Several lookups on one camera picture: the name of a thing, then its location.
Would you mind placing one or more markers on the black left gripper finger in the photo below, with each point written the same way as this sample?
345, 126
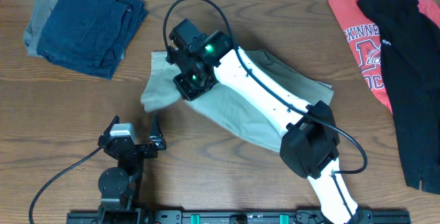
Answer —
155, 131
115, 120

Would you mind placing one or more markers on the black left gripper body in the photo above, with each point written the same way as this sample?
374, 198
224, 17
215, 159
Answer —
143, 154

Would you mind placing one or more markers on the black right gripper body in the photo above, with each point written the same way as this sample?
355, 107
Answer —
193, 84

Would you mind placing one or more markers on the khaki shorts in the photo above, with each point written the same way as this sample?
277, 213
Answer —
226, 107

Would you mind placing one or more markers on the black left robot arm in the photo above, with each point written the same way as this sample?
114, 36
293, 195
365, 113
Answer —
120, 186

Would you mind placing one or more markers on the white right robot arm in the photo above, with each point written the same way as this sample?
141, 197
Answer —
308, 133

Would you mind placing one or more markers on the folded navy blue shorts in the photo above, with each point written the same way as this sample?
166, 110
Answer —
90, 36

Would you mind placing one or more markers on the folded grey garment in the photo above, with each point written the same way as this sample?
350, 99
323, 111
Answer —
42, 10

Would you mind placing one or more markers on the black garment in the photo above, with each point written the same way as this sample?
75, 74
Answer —
410, 71

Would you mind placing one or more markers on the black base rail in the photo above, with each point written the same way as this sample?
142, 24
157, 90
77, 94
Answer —
179, 217

